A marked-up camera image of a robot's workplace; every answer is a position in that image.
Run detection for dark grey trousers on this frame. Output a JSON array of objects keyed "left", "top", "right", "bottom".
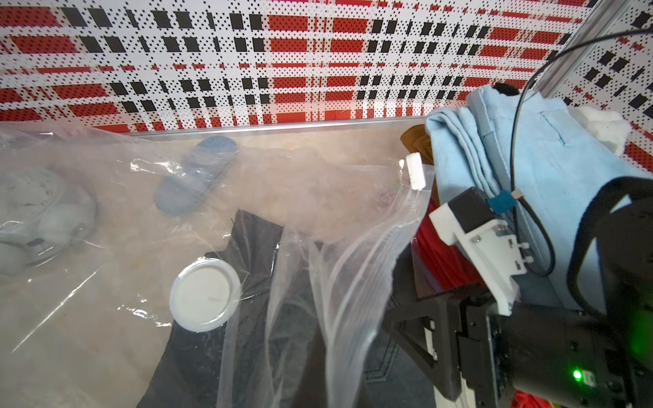
[{"left": 137, "top": 210, "right": 436, "bottom": 407}]

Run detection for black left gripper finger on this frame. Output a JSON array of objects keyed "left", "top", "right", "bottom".
[{"left": 291, "top": 336, "right": 328, "bottom": 408}]

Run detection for clear plastic vacuum bag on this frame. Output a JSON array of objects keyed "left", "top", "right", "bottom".
[{"left": 1, "top": 123, "right": 434, "bottom": 407}]

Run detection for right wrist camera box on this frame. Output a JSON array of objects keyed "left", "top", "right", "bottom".
[{"left": 428, "top": 187, "right": 534, "bottom": 316}]

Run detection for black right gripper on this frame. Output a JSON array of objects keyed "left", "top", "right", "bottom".
[{"left": 383, "top": 290, "right": 652, "bottom": 407}]

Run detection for white alarm clock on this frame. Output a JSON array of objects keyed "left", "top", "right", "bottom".
[{"left": 1, "top": 168, "right": 97, "bottom": 276}]

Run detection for light blue garment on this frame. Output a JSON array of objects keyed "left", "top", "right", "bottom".
[{"left": 425, "top": 86, "right": 650, "bottom": 309}]

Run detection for white bag zipper slider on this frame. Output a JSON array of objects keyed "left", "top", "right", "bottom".
[{"left": 406, "top": 152, "right": 427, "bottom": 190}]

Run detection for white vacuum bag valve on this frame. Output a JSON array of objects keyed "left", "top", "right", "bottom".
[{"left": 169, "top": 257, "right": 241, "bottom": 333}]

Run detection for brown trousers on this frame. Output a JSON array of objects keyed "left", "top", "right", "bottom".
[{"left": 400, "top": 123, "right": 440, "bottom": 205}]

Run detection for grey white plush toy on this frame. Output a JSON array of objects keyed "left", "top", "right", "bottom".
[{"left": 491, "top": 81, "right": 634, "bottom": 156}]

